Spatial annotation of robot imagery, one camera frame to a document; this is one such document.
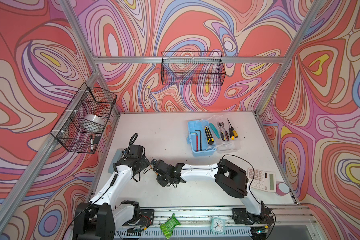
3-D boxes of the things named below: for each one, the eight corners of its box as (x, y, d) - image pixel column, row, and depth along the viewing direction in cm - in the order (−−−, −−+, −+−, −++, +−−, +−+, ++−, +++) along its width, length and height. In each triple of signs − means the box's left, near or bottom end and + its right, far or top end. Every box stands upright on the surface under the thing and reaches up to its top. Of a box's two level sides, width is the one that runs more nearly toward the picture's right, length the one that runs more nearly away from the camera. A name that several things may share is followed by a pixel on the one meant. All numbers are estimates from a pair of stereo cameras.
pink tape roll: (274, 195, 82) (279, 192, 77) (270, 185, 86) (275, 182, 81) (285, 195, 82) (291, 192, 77) (281, 185, 86) (286, 182, 81)
